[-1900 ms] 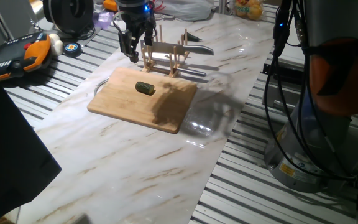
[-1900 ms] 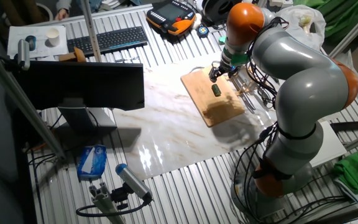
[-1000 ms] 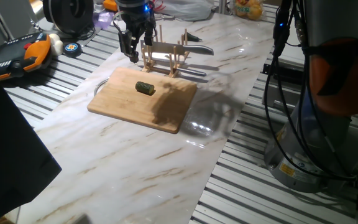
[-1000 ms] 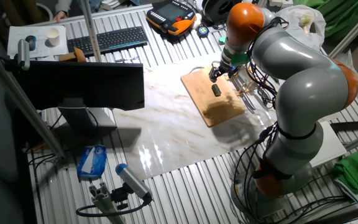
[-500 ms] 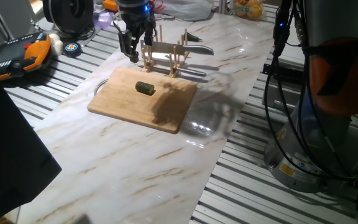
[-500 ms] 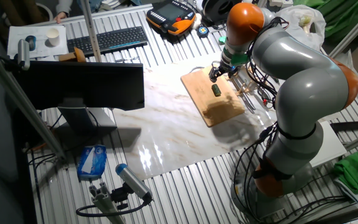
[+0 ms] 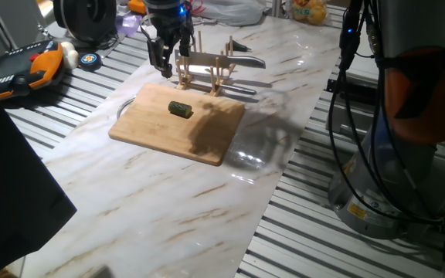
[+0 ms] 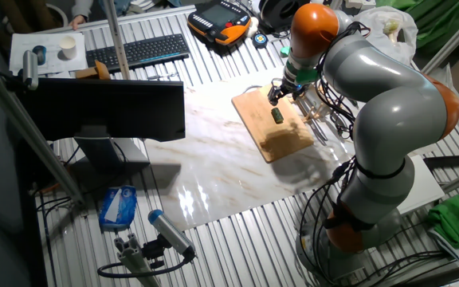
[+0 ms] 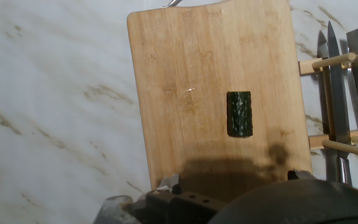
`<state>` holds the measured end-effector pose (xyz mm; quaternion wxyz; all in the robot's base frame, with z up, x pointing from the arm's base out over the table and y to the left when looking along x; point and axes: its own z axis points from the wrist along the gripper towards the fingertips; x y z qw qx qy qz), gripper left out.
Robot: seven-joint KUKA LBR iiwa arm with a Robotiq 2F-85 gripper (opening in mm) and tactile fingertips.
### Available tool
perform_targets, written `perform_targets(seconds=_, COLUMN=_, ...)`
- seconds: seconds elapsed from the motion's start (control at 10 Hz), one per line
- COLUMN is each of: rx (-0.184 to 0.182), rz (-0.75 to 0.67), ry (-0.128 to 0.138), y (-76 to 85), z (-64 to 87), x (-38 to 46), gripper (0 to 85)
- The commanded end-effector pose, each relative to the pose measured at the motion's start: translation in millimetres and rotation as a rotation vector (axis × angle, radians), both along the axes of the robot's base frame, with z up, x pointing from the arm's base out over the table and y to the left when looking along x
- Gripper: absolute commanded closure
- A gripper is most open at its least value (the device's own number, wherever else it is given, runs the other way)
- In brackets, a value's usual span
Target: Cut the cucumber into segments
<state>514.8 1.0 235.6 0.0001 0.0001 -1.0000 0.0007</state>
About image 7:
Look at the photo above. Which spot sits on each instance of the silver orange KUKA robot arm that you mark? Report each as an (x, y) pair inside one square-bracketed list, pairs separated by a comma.
[(400, 173)]

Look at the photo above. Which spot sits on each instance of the white plastic bag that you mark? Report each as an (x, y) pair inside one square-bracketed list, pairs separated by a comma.
[(226, 11)]

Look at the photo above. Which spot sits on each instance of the bag of yellow fruit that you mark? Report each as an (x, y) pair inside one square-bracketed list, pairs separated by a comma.
[(309, 13)]

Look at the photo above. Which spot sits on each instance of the white marble pattern mat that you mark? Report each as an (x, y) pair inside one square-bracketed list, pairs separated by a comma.
[(149, 216)]

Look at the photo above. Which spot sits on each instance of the steel cleaver knife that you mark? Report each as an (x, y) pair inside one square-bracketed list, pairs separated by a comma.
[(207, 58)]

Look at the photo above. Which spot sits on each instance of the wooden cutting board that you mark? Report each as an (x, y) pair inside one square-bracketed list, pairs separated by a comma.
[(160, 127)]

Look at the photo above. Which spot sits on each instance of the wooden peg knife rack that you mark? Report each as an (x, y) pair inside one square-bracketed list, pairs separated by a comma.
[(215, 83)]

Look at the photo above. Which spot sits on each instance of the purple plastic wrapper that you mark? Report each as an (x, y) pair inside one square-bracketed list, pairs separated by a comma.
[(128, 24)]

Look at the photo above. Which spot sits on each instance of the steel kitchen knife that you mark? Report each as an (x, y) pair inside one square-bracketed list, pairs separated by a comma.
[(242, 90)]

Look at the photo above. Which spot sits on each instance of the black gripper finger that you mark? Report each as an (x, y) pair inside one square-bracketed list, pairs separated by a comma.
[(185, 44), (167, 69)]

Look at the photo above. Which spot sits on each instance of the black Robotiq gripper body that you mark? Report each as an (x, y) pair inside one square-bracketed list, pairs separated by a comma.
[(168, 23)]

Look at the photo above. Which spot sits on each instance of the small white rounded object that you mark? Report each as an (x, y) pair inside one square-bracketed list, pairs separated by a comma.
[(70, 54)]

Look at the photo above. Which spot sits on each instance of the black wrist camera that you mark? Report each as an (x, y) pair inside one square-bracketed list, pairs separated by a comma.
[(155, 52)]

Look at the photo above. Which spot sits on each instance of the black orange teach pendant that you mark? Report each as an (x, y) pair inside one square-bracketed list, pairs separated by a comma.
[(21, 73)]

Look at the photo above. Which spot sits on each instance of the green cucumber piece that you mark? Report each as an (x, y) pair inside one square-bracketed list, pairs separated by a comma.
[(180, 109)]

